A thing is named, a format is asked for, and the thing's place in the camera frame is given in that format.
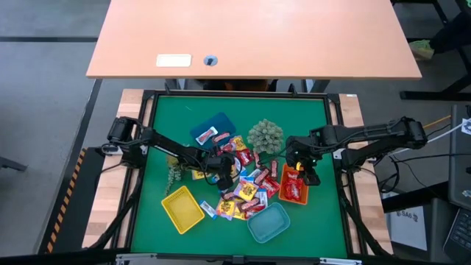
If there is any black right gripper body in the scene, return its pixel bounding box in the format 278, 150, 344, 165
286, 135, 322, 174

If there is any black keyboard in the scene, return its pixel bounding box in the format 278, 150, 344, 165
442, 208, 471, 264

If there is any white rectangular desk plate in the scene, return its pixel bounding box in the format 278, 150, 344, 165
155, 54, 193, 68

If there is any dark blue plastic bin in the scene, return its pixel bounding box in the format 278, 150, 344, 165
189, 111, 237, 150

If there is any person's leg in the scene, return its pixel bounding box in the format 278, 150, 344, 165
428, 10, 471, 54

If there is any light wooden desk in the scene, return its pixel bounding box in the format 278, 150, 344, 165
85, 0, 423, 93

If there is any grey computer case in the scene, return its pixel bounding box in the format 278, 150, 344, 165
448, 105, 471, 211

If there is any green table mat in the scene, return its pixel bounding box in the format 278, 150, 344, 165
130, 94, 349, 258

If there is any white cable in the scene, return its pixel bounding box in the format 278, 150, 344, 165
389, 123, 465, 155

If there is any white PayDay bar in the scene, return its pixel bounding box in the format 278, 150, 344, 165
196, 126, 219, 146

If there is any yellow plastic basket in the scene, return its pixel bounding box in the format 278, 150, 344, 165
160, 185, 206, 236

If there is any yellow floor cable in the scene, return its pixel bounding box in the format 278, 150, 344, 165
422, 115, 452, 130

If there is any teal plastic bin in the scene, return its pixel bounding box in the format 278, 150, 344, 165
246, 201, 291, 244

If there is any person's foot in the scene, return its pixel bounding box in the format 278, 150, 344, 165
408, 39, 436, 62

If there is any black ramp with hazard stripes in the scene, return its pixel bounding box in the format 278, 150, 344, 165
38, 146, 108, 255

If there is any black furniture foot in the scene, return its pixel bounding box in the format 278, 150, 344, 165
0, 156, 29, 172

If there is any pale green bushy artificial plant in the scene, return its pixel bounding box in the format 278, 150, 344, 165
246, 118, 286, 155

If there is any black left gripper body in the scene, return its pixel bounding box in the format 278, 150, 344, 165
205, 152, 238, 182

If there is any dark green potted artificial plant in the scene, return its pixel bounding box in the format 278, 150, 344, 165
163, 153, 185, 196

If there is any orange plastic basket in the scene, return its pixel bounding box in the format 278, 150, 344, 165
277, 163, 310, 206

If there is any black desk frame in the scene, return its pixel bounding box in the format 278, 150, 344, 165
400, 0, 471, 102

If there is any white cardboard box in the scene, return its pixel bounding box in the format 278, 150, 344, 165
389, 205, 430, 252

